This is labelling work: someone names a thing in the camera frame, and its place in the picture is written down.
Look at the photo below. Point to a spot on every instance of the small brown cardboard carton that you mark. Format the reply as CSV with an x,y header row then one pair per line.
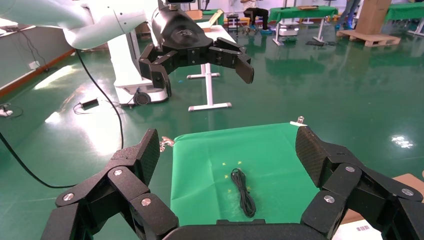
x,y
194,15

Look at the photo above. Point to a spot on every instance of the black power adapter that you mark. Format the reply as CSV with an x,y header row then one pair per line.
x,y
89,103

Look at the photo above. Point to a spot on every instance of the small white mobile base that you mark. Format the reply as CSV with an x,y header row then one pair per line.
x,y
288,30

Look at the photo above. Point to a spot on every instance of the standing person in jeans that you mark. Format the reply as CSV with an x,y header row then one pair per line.
x,y
348,11

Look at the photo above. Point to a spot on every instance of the tall brown cardboard carton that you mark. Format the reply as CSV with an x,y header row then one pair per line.
x,y
372,16

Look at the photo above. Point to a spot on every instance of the white desk with T-legs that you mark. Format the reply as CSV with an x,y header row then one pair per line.
x,y
209,89

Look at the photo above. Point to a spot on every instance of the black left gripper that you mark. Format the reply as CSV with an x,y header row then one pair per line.
x,y
180,33

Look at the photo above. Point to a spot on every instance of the green covered table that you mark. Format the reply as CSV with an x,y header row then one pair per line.
x,y
404,11
298,13

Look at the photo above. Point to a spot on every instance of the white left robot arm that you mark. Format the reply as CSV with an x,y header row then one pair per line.
x,y
82,20

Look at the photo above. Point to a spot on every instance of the metal binder clip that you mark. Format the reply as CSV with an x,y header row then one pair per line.
x,y
165,143
299,122

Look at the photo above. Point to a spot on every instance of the white power strip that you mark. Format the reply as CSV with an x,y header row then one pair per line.
x,y
5,113

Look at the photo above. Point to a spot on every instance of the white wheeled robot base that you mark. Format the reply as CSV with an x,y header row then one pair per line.
x,y
127,66

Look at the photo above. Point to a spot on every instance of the wooden pallet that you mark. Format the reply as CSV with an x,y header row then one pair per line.
x,y
371,38

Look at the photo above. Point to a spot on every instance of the black stool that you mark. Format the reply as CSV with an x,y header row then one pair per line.
x,y
233,16

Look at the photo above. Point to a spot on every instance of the seated person black trousers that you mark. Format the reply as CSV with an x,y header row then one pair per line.
x,y
256,13

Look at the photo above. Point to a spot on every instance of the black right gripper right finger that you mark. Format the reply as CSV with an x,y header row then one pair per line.
x,y
331,165

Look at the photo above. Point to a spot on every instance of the green table cloth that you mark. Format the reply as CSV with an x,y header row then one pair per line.
x,y
205,185

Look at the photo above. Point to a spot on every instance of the white wall socket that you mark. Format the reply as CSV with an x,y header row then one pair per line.
x,y
34,65

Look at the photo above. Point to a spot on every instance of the white printed instruction sheet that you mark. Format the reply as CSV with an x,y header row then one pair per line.
x,y
357,232

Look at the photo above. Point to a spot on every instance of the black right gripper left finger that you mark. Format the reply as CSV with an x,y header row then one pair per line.
x,y
126,185

